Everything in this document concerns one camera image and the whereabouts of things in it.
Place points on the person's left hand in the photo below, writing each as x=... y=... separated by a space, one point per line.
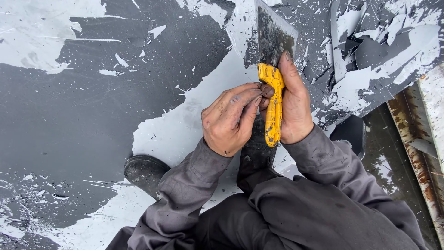
x=222 y=121

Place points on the person's right hand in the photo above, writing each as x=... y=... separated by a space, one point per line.
x=296 y=111

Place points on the black rubber boot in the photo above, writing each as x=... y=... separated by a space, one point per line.
x=255 y=159
x=144 y=173

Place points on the heap of peeled paint flakes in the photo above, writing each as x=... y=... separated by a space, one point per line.
x=378 y=48

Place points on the dark grey trousers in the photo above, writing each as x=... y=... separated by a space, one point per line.
x=225 y=225

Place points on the rusty metal beam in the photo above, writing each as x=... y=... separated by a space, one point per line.
x=421 y=152

